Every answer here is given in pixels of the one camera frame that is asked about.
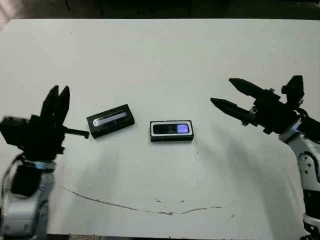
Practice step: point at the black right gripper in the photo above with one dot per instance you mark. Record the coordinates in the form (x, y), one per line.
(275, 115)

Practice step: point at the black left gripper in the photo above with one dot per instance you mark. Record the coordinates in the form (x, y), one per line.
(45, 140)

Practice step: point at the black box lid silver print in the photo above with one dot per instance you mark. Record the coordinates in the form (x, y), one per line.
(110, 122)

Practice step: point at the slim black camera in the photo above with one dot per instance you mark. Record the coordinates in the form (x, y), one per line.
(165, 128)

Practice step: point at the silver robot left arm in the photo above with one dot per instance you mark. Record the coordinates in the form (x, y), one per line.
(25, 215)

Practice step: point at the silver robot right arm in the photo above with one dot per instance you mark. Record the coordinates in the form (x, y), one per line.
(307, 160)

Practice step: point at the black box white insert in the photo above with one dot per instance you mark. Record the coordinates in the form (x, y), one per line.
(172, 139)

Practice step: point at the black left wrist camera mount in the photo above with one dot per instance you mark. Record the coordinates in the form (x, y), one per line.
(13, 132)

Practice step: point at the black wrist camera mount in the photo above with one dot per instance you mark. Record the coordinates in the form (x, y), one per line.
(293, 90)
(13, 132)

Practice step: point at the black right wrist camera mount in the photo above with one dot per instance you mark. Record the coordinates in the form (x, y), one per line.
(293, 90)

